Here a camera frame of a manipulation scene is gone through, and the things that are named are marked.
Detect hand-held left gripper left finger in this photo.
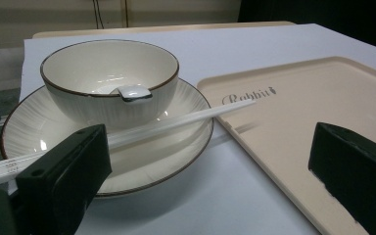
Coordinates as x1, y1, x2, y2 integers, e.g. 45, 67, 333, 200
15, 123, 113, 235

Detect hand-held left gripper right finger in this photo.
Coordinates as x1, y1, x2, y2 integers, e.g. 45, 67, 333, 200
307, 121, 376, 235

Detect white ribbed bowl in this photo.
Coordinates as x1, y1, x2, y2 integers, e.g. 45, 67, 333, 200
39, 39, 180, 129

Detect beige plastic tray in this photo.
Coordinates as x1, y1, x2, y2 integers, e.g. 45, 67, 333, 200
197, 56, 376, 235

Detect white ribbed plate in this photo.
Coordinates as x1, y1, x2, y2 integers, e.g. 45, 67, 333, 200
0, 77, 214, 199

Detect white ceramic spoon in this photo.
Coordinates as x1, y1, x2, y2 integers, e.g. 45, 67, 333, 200
110, 84, 154, 103

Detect white chopsticks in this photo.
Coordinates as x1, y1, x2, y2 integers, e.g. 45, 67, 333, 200
0, 99, 257, 191

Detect black hanging cable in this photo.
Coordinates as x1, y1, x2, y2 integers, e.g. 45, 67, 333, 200
92, 0, 105, 29

